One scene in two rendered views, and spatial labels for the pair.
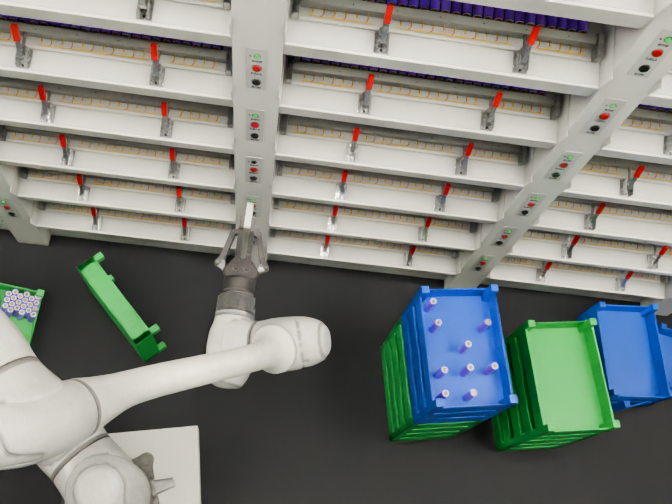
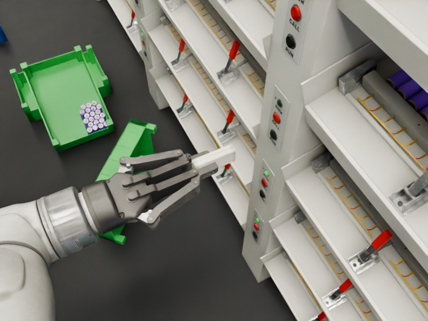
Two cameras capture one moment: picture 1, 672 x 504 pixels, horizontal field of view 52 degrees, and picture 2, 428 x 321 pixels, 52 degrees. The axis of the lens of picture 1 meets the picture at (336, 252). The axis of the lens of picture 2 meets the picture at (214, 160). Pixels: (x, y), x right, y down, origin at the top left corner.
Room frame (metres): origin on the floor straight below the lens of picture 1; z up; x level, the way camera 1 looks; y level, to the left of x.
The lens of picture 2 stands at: (0.61, -0.14, 1.18)
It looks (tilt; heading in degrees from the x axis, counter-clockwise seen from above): 56 degrees down; 75
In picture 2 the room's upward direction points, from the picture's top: straight up
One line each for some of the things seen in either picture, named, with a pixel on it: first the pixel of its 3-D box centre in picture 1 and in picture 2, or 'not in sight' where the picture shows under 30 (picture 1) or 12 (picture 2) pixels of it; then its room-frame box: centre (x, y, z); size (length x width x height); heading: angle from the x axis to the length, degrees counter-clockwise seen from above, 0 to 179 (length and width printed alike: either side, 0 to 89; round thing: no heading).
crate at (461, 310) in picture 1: (463, 347); not in sight; (0.59, -0.37, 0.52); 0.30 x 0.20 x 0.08; 20
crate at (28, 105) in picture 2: not in sight; (61, 82); (0.37, 1.08, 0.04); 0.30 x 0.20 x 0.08; 12
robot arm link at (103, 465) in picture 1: (105, 489); not in sight; (0.04, 0.34, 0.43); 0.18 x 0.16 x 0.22; 60
